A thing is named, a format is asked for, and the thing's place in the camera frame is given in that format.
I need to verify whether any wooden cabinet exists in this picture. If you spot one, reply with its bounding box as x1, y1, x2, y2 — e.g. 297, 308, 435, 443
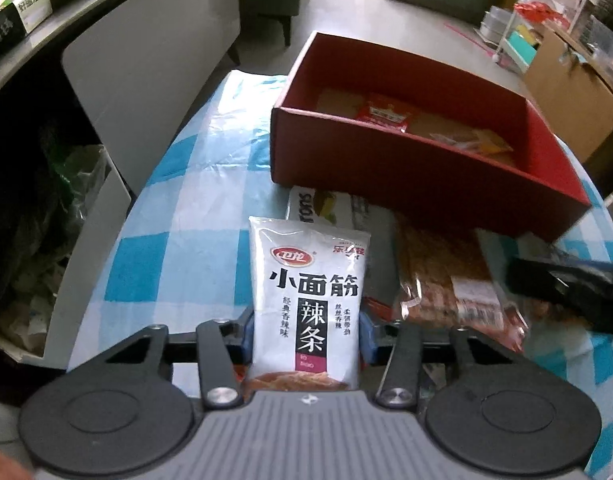
523, 28, 613, 165

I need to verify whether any blue white checkered tablecloth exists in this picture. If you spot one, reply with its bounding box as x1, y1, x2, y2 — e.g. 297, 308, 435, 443
68, 70, 613, 479

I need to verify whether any black box on counter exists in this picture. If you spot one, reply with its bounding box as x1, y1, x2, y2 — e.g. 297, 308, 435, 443
0, 0, 52, 58

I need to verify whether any white latiao snack bag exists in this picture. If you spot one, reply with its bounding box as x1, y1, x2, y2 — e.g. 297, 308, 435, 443
244, 217, 371, 392

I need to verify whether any yellow snack packet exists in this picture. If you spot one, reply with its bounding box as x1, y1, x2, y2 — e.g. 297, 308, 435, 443
429, 129, 513, 156

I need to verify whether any red plastic bag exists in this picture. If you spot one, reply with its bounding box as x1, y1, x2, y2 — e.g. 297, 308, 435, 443
514, 1, 570, 29

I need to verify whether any white side table panel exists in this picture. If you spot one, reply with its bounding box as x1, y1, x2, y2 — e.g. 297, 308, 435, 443
62, 0, 240, 193

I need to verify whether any red cola candy bag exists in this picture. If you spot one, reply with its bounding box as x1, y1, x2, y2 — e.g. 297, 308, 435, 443
362, 296, 401, 323

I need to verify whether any clear brown jerky packet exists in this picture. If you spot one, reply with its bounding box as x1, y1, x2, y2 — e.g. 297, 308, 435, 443
393, 214, 529, 353

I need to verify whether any red cardboard box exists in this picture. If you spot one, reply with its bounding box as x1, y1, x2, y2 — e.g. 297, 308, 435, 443
270, 32, 591, 242

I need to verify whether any white metal shelf rack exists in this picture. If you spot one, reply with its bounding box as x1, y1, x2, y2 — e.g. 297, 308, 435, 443
475, 0, 601, 74

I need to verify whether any red spicy strip snack bag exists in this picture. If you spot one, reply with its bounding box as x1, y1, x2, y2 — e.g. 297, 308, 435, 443
355, 93, 421, 132

